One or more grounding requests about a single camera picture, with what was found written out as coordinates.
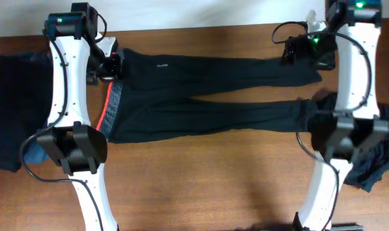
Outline black leggings red waistband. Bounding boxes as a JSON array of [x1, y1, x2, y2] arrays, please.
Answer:
[[97, 49, 322, 144]]

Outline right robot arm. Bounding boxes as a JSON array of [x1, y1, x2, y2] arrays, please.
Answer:
[[282, 1, 389, 230]]

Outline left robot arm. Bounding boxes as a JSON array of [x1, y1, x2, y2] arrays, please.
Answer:
[[37, 3, 123, 230]]

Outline folded black garment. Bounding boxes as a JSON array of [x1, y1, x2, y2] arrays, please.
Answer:
[[0, 52, 53, 172]]

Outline folded blue jeans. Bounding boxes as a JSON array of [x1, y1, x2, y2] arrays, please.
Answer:
[[24, 141, 50, 164]]

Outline crumpled black garment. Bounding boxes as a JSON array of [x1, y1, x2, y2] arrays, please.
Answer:
[[307, 91, 389, 193]]

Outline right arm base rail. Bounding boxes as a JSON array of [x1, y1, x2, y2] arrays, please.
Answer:
[[330, 224, 365, 231]]

